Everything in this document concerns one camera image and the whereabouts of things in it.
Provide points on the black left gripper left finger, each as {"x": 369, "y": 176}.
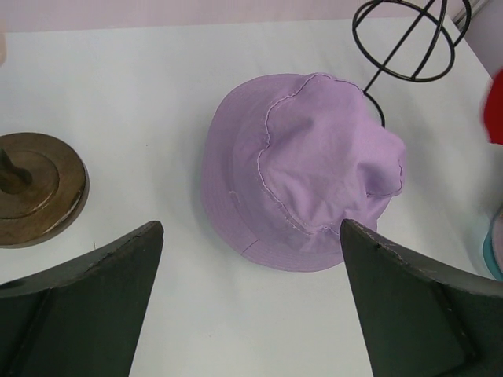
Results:
{"x": 84, "y": 316}

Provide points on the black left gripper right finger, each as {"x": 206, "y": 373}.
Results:
{"x": 419, "y": 316}

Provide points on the lilac bucket hat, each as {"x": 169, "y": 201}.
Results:
{"x": 287, "y": 159}

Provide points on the red bucket hat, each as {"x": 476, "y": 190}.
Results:
{"x": 493, "y": 110}

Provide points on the teal plastic basket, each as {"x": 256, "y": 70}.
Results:
{"x": 492, "y": 246}

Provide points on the brown wooden stand base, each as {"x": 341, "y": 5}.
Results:
{"x": 44, "y": 187}

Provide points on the black wire hat stand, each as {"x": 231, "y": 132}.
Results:
{"x": 426, "y": 37}

